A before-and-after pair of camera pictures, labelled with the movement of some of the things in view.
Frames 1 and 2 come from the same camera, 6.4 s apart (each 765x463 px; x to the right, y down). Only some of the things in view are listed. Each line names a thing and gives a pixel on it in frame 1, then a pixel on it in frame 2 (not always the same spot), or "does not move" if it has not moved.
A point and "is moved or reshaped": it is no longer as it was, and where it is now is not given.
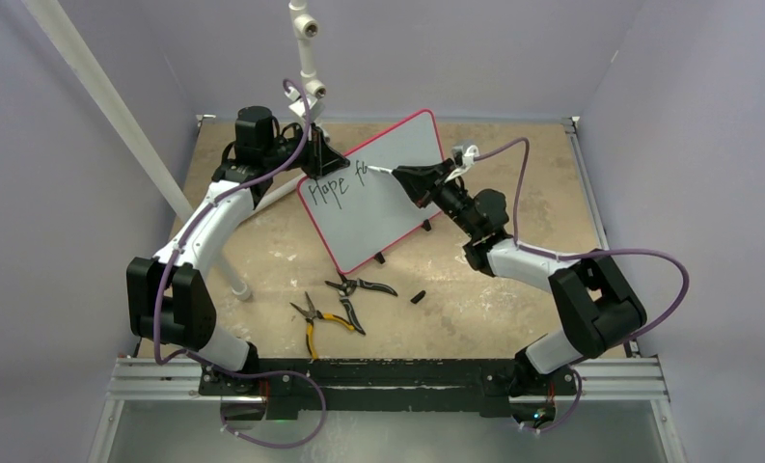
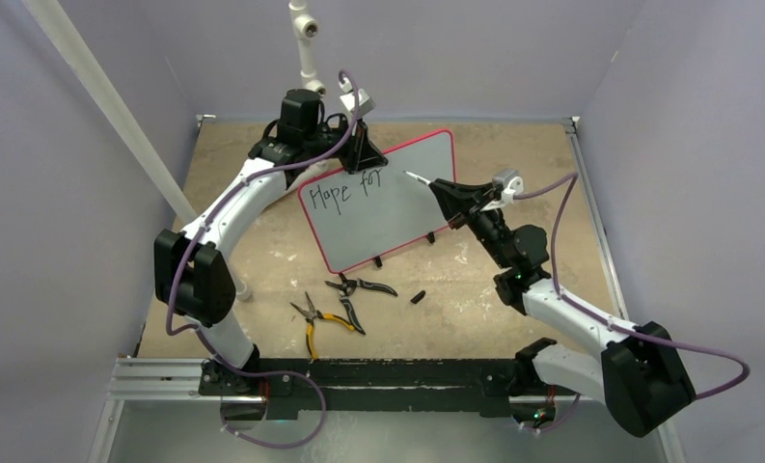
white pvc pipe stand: (306, 27) does not move
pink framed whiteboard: (359, 212) is moved or reshaped
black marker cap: (416, 298) does not move
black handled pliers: (346, 288) does not move
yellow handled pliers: (311, 314) does not move
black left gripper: (320, 157) -> (362, 154)
